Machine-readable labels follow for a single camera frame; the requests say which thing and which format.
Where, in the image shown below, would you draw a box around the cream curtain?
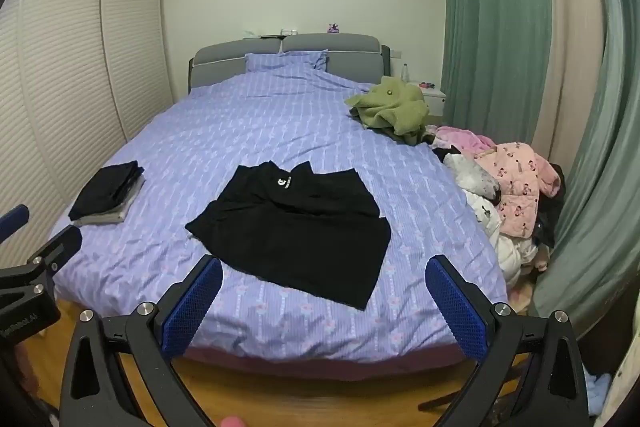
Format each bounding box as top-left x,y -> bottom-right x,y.
529,0 -> 618,170

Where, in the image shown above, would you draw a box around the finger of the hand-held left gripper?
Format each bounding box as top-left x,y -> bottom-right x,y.
0,226 -> 83,308
0,204 -> 30,243

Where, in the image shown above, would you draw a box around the folded black clothes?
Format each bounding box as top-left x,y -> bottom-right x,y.
68,161 -> 146,222

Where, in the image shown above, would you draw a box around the white nightstand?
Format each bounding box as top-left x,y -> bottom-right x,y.
407,82 -> 447,120

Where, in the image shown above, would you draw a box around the light blue cloth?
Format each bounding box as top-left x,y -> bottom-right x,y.
585,373 -> 613,418

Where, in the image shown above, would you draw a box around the green knit sweater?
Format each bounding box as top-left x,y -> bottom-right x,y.
345,76 -> 431,144

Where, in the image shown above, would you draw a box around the pink printed quilted jacket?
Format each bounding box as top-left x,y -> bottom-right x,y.
474,142 -> 562,239

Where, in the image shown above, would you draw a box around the white louvered wardrobe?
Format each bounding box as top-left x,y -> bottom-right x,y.
0,0 -> 174,273

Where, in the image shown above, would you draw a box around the grey upholstered bed headboard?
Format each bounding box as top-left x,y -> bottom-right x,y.
188,33 -> 392,95

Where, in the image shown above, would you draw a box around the white grey fluffy garment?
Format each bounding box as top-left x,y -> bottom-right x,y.
444,152 -> 502,204

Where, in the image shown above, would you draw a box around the purple patterned pillow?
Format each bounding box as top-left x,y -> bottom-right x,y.
244,49 -> 329,74

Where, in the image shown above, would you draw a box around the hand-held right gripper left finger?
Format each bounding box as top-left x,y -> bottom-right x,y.
60,254 -> 224,427

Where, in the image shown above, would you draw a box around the pink fleece garment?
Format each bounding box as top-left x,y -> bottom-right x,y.
431,125 -> 497,158

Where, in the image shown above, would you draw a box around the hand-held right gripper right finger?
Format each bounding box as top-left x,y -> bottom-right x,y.
425,254 -> 591,427

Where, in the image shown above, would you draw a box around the bed with purple duvet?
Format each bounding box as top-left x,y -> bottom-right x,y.
50,52 -> 508,365

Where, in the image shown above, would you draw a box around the white clothing pile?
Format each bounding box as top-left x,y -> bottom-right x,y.
462,189 -> 542,290

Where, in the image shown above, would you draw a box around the black pants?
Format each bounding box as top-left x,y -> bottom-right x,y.
185,160 -> 392,312

